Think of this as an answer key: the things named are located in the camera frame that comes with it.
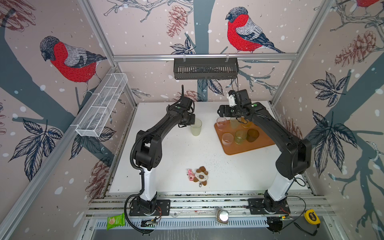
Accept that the tall pale green glass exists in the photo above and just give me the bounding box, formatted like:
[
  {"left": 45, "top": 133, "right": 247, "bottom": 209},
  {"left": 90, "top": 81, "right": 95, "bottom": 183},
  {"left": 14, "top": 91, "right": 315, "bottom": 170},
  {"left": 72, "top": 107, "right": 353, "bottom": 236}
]
[{"left": 191, "top": 118, "right": 202, "bottom": 136}]

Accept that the pale green textured glass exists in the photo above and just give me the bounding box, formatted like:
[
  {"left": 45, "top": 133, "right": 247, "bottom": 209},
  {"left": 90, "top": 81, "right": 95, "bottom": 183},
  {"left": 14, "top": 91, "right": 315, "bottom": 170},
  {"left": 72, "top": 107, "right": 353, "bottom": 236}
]
[{"left": 230, "top": 118, "right": 240, "bottom": 130}]

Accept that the pink ribbed clear glass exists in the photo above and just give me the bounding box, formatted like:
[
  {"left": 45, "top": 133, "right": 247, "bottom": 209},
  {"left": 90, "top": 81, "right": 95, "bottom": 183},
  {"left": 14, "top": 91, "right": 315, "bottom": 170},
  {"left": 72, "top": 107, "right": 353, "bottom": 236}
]
[{"left": 216, "top": 117, "right": 228, "bottom": 131}]

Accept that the yellow clear glass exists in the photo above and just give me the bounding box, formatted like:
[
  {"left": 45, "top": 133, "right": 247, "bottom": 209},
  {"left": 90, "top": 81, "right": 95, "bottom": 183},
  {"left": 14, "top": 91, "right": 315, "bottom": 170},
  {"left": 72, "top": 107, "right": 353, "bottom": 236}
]
[{"left": 241, "top": 120, "right": 253, "bottom": 129}]

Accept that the bright green clear glass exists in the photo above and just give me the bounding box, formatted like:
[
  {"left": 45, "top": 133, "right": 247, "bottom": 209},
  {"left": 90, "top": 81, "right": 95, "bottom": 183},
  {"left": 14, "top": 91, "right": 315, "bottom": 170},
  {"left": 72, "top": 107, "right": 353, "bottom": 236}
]
[{"left": 235, "top": 130, "right": 247, "bottom": 145}]

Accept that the pink textured glass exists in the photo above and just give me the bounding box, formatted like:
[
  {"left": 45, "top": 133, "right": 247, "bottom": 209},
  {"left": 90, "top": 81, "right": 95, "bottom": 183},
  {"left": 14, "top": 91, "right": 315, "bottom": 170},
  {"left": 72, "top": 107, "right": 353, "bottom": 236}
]
[{"left": 221, "top": 133, "right": 234, "bottom": 147}]

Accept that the short brown textured glass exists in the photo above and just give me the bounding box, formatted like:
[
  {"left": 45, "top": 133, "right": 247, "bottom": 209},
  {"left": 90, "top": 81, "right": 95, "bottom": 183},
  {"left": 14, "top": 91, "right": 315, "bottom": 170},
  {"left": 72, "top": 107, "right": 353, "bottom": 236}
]
[{"left": 247, "top": 129, "right": 260, "bottom": 143}]

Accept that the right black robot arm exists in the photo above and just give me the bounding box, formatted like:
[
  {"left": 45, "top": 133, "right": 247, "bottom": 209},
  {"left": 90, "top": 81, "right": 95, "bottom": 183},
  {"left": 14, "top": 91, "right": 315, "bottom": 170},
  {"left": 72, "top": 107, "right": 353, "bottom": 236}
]
[{"left": 217, "top": 90, "right": 312, "bottom": 214}]

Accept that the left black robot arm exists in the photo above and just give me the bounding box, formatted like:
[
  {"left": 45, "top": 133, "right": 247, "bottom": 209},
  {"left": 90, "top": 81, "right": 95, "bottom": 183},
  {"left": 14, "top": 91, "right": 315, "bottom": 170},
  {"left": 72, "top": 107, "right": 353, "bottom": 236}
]
[{"left": 130, "top": 96, "right": 196, "bottom": 216}]

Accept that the brown plastic tray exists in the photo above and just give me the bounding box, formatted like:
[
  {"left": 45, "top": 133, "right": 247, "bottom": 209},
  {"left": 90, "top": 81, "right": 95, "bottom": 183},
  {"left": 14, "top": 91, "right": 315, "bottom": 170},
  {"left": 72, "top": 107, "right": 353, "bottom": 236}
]
[{"left": 214, "top": 120, "right": 275, "bottom": 155}]

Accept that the pink small toy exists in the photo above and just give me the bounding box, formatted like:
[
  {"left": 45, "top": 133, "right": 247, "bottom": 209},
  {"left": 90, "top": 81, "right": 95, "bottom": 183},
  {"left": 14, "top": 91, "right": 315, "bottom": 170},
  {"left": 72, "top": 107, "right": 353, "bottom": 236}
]
[{"left": 188, "top": 169, "right": 195, "bottom": 182}]

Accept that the silver round knob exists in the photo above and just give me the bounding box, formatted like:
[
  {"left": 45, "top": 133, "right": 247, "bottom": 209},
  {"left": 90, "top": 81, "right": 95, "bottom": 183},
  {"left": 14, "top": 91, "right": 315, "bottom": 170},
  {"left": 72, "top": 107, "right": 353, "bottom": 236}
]
[{"left": 216, "top": 209, "right": 229, "bottom": 225}]

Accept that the green snack packet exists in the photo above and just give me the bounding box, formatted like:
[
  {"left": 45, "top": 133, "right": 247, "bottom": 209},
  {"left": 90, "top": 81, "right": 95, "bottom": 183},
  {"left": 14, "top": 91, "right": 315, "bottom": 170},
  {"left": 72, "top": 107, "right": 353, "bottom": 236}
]
[{"left": 107, "top": 213, "right": 126, "bottom": 231}]

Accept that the yellow tape measure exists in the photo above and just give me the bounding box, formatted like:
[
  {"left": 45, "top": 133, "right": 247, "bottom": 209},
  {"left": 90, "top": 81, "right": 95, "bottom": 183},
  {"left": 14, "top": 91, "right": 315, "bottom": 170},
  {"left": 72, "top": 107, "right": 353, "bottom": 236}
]
[{"left": 304, "top": 209, "right": 321, "bottom": 226}]

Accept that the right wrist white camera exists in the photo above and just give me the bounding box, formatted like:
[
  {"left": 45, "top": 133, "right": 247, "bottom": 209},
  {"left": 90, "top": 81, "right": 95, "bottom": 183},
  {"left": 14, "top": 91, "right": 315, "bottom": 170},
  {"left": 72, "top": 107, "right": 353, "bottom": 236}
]
[{"left": 227, "top": 94, "right": 237, "bottom": 107}]

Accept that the black hanging wire basket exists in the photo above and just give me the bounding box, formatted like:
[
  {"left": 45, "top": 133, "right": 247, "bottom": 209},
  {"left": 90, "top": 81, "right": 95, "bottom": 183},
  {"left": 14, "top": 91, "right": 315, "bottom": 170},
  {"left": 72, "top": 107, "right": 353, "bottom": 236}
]
[{"left": 174, "top": 58, "right": 239, "bottom": 80}]

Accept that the brown flower plush keychain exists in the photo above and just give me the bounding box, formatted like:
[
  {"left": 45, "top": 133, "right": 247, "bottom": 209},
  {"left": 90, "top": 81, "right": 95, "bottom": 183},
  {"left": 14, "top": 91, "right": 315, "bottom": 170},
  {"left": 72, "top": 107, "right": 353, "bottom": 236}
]
[{"left": 193, "top": 166, "right": 209, "bottom": 187}]

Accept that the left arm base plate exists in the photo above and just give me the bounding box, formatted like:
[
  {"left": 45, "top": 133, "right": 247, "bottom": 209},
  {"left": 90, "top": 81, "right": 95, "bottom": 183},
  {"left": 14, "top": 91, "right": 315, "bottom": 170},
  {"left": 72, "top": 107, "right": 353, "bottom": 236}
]
[{"left": 129, "top": 199, "right": 171, "bottom": 217}]

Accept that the white mesh wall shelf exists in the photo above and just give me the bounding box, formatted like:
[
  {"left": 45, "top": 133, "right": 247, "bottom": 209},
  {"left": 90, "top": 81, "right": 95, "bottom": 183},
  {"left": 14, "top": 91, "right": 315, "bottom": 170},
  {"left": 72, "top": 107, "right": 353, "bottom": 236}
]
[{"left": 76, "top": 73, "right": 128, "bottom": 138}]

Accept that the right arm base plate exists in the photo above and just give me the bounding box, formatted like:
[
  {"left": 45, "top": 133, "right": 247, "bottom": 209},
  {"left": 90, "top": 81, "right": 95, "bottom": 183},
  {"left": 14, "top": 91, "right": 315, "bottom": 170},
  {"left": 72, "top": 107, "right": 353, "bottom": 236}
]
[{"left": 248, "top": 198, "right": 291, "bottom": 215}]

